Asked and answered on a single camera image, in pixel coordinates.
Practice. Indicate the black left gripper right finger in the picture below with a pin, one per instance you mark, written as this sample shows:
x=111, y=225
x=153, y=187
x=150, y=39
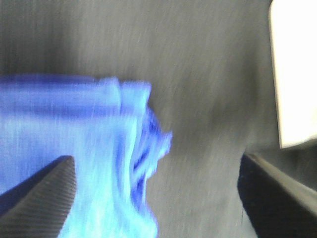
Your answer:
x=277, y=205

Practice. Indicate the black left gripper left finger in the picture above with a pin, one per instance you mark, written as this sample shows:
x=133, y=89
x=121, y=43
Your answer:
x=38, y=207

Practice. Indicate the blue microfiber towel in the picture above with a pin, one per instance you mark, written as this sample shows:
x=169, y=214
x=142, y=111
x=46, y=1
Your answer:
x=109, y=130

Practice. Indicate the white plastic storage crate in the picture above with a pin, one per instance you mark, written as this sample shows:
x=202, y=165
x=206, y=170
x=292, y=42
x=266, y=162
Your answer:
x=293, y=37

